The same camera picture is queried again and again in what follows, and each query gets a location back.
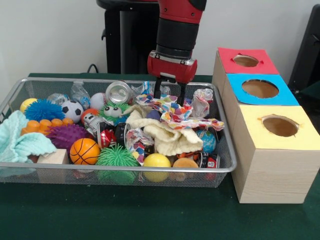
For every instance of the blue spiky rubber ball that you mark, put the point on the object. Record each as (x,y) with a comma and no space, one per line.
(43,110)

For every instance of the small soccer ball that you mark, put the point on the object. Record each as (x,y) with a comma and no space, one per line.
(72,108)

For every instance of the green spiky rubber ball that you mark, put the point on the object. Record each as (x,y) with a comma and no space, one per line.
(116,157)

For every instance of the dark green tablecloth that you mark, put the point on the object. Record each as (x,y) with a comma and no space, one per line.
(150,215)
(312,91)

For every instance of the mint green cloth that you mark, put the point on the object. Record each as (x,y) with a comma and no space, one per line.
(15,140)

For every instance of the purple spiky ball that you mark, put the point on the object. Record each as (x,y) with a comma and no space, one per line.
(66,135)

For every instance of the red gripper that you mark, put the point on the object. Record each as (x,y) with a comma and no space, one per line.
(172,68)

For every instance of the blue globe ball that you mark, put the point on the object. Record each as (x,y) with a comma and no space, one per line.
(208,141)

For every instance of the silver mesh bin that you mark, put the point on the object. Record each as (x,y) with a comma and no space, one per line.
(75,178)

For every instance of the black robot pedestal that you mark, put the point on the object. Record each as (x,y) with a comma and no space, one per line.
(132,40)

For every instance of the smooth yellow ball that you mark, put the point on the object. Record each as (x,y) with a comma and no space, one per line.
(157,161)

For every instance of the wooden box with three holes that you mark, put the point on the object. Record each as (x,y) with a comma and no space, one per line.
(275,175)

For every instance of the colourful dotted cloth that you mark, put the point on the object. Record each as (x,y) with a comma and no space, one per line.
(175,112)

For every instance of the cream knitted cloth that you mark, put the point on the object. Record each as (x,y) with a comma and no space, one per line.
(170,137)

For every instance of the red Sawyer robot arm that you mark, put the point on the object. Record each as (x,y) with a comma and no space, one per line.
(177,30)

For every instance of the orange toy basketball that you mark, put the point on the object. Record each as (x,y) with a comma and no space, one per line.
(85,151)

